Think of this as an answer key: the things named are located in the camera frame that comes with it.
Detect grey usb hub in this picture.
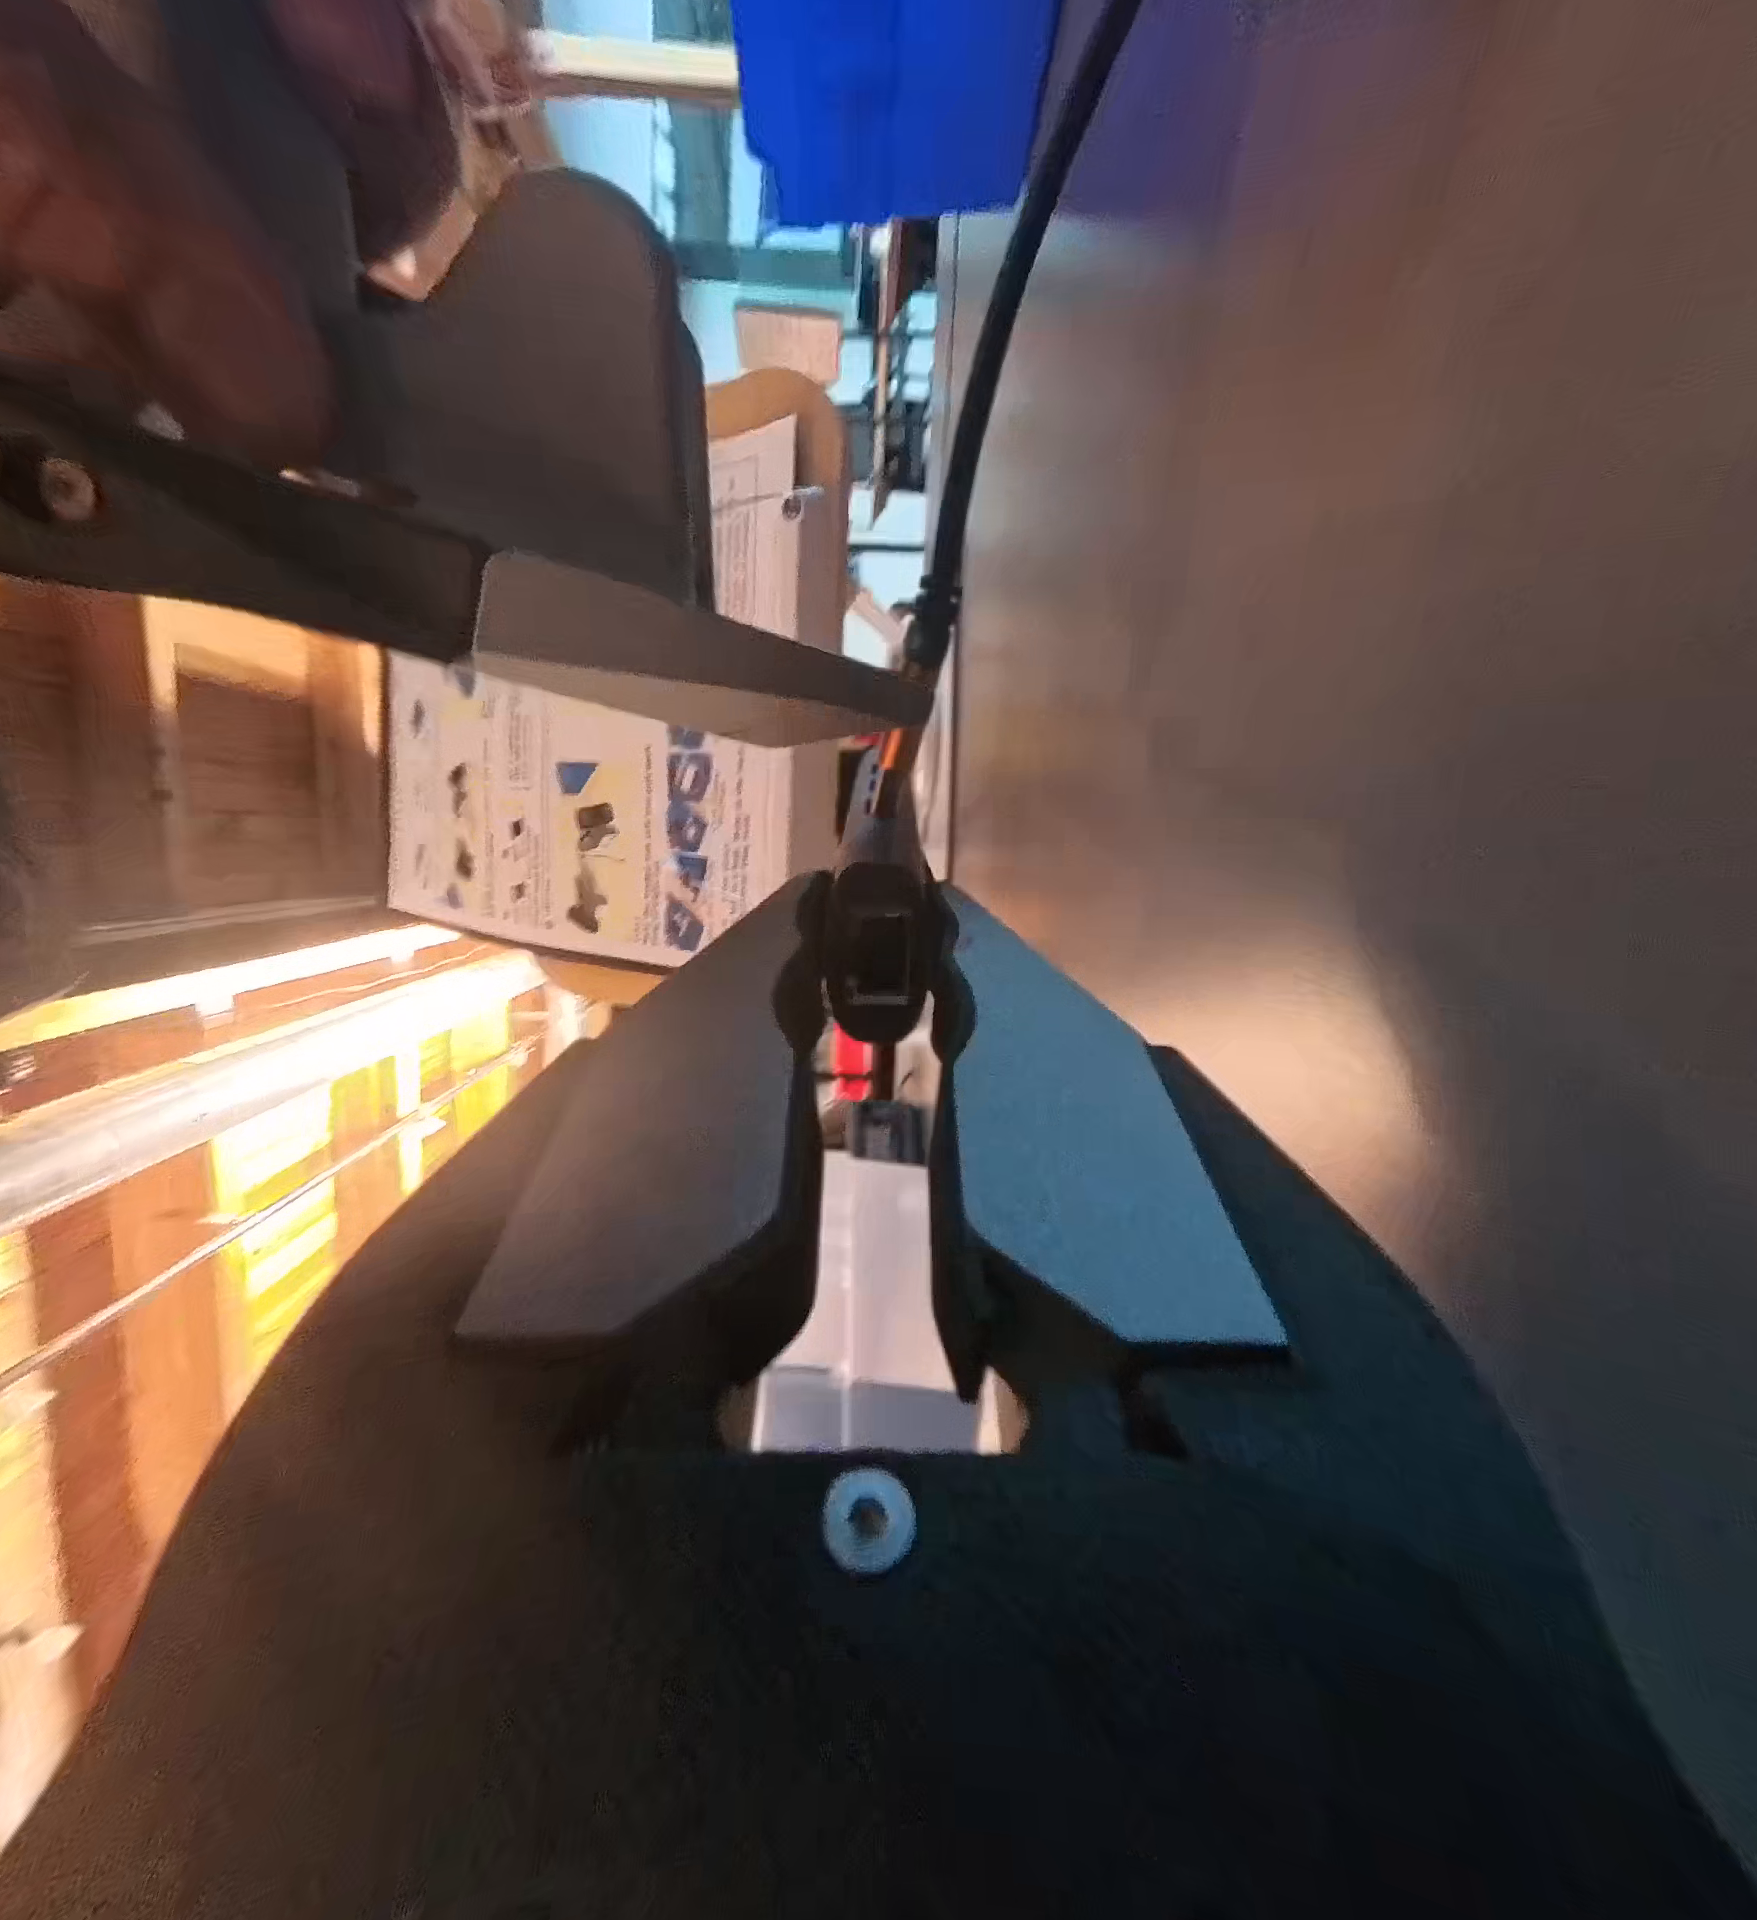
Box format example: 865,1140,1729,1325
815,756,959,1051

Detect printed instruction sheet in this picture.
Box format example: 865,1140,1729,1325
386,412,809,973

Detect person's right hand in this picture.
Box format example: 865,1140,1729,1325
0,0,538,470

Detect thin black cable orange plugs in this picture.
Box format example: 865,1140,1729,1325
879,0,1146,820

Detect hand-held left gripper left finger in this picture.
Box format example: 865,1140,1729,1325
455,873,832,1391

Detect blue plastic storage bin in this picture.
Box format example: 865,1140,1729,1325
728,0,1066,231

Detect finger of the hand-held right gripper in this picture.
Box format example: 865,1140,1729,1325
471,549,940,750

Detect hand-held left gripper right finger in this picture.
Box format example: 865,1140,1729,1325
926,883,1293,1405

